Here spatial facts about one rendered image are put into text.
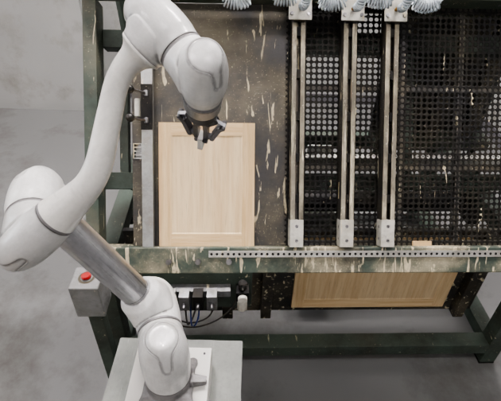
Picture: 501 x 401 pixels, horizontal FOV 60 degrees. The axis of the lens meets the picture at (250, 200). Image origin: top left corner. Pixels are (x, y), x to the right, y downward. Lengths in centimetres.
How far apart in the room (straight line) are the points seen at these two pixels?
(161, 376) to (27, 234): 64
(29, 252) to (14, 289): 226
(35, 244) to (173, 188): 103
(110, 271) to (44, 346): 162
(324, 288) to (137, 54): 185
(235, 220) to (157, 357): 82
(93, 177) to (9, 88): 471
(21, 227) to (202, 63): 55
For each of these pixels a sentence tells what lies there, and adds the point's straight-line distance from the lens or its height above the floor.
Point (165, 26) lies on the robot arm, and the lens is 96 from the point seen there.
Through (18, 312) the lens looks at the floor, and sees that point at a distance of 321.
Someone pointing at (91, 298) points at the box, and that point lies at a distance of 193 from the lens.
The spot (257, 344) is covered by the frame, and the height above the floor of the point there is 18.
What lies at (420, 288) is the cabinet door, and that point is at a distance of 269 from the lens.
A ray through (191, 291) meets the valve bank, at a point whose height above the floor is 74.
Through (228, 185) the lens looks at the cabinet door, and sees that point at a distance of 199.
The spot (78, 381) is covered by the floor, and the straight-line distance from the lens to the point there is 277.
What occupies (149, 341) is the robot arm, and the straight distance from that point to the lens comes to 143.
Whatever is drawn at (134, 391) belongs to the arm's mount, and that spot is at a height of 85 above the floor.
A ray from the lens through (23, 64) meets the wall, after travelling 548.
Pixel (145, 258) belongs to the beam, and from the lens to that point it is 204.
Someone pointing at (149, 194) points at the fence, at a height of 110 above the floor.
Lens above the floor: 229
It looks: 38 degrees down
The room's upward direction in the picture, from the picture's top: 2 degrees clockwise
